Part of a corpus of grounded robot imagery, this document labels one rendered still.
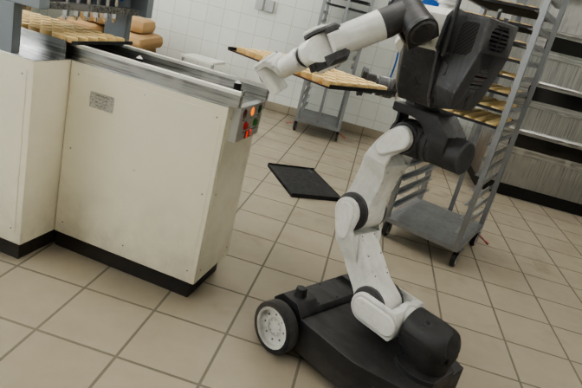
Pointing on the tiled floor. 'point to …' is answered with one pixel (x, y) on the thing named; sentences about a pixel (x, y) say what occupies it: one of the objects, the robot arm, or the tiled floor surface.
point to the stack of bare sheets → (303, 182)
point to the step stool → (203, 59)
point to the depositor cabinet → (30, 146)
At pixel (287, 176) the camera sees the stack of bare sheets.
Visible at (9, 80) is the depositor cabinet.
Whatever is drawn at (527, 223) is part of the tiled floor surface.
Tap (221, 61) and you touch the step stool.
